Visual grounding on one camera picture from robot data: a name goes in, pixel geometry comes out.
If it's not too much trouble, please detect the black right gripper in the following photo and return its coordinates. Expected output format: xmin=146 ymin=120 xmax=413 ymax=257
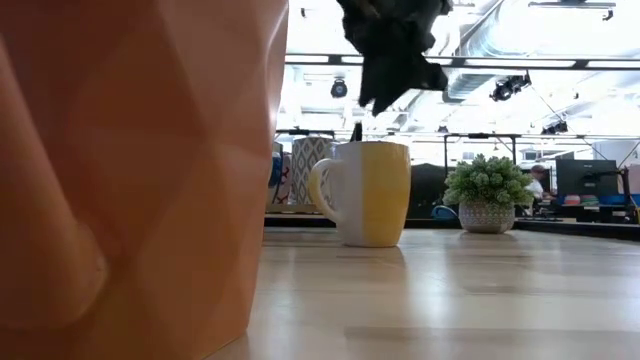
xmin=335 ymin=0 xmax=454 ymax=119

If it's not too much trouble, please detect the yellow mug white handle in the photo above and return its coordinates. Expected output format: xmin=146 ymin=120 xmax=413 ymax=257
xmin=307 ymin=140 xmax=413 ymax=249

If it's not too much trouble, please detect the grey diamond pattern mug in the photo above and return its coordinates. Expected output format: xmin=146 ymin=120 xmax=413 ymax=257
xmin=291 ymin=135 xmax=335 ymax=206

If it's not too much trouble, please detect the blue mug white handle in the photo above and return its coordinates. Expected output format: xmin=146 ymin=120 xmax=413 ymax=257
xmin=269 ymin=142 xmax=294 ymax=205

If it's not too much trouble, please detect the orange faceted mug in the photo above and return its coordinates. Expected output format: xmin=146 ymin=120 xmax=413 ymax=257
xmin=0 ymin=0 xmax=290 ymax=360

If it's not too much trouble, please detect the black background panel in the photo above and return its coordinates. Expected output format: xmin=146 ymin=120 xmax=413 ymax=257
xmin=407 ymin=162 xmax=449 ymax=221

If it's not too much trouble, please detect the green potted plant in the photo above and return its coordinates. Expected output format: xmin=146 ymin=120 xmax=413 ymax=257
xmin=441 ymin=152 xmax=536 ymax=235

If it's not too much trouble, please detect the raised wooden shelf board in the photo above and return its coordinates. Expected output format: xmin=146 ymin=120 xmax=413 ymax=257
xmin=263 ymin=202 xmax=326 ymax=215

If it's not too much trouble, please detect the person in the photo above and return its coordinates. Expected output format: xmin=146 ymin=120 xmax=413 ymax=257
xmin=528 ymin=163 xmax=554 ymax=204

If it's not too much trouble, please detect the black background monitor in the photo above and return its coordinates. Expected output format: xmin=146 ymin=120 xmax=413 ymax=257
xmin=555 ymin=158 xmax=620 ymax=197

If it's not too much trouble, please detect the blue background bench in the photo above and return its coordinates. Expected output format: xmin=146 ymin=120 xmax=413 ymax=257
xmin=544 ymin=193 xmax=632 ymax=207

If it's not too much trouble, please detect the black overhead light rail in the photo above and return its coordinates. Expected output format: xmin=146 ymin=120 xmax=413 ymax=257
xmin=284 ymin=52 xmax=640 ymax=71

